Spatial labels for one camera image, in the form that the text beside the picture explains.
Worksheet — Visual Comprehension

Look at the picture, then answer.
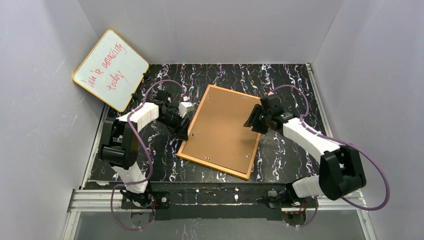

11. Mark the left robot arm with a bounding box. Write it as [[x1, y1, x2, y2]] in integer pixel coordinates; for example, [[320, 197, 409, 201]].
[[97, 90, 195, 194]]

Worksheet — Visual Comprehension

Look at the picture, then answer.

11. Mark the yellow wooden picture frame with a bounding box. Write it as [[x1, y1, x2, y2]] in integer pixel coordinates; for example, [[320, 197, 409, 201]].
[[176, 84, 264, 181]]

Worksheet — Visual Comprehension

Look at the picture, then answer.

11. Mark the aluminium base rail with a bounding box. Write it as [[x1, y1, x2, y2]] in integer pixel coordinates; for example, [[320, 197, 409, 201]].
[[62, 186, 376, 240]]

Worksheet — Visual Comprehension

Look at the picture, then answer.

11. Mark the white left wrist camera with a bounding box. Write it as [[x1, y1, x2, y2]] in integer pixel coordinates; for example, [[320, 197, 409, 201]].
[[178, 101, 195, 118]]

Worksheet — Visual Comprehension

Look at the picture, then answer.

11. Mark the yellow-rimmed whiteboard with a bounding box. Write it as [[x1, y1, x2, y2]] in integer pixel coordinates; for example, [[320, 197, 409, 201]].
[[72, 29, 150, 112]]

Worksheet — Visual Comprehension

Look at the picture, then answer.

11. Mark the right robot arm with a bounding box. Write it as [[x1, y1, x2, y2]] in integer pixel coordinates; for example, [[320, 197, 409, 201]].
[[244, 95, 367, 203]]

